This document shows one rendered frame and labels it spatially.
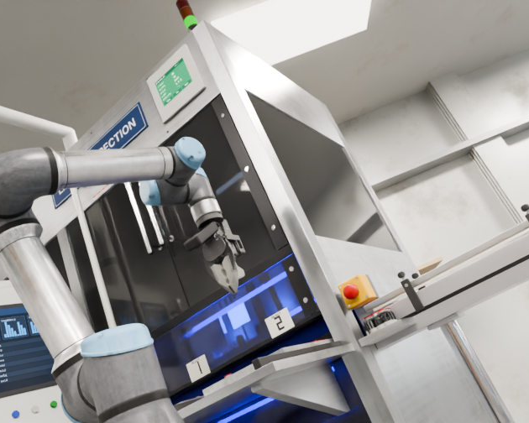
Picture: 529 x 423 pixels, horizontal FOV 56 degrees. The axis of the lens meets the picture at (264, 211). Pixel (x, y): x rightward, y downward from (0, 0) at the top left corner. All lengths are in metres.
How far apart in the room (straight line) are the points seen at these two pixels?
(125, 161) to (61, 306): 0.32
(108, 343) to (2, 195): 0.35
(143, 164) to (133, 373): 0.47
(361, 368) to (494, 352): 3.58
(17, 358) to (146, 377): 1.07
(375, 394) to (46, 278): 0.84
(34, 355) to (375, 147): 4.15
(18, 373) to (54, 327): 0.86
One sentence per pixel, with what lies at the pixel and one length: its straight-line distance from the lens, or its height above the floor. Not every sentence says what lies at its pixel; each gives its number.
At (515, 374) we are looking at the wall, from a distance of 4.95.
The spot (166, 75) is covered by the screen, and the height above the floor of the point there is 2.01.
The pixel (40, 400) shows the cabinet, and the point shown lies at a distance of 1.88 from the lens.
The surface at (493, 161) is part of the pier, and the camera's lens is 5.35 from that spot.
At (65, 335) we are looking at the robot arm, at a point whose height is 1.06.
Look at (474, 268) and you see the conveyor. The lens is 1.40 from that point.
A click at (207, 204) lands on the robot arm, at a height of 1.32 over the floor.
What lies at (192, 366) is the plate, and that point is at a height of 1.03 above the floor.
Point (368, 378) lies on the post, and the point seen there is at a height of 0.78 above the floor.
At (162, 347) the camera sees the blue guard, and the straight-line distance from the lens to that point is 1.77.
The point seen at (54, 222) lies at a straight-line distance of 2.28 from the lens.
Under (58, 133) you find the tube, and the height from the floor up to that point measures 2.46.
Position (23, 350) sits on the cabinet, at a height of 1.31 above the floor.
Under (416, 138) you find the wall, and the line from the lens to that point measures 5.46.
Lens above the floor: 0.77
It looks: 22 degrees up
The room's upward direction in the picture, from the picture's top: 24 degrees counter-clockwise
